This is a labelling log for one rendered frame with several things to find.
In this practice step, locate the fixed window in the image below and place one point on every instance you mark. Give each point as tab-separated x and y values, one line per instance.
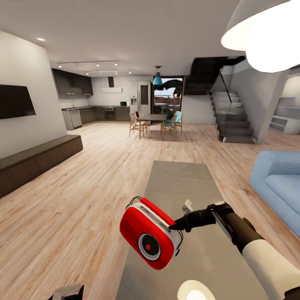
167	98

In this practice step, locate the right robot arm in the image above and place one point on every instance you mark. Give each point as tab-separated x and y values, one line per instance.
280	278

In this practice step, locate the room light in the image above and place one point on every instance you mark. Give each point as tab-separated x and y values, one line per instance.
157	78
244	18

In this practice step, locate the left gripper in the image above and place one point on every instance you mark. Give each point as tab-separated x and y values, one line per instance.
75	296

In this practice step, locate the radio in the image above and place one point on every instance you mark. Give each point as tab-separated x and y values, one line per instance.
145	228

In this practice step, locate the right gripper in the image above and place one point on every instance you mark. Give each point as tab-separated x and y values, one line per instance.
188	222

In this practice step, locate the coffee table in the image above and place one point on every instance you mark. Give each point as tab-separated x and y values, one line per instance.
209	266

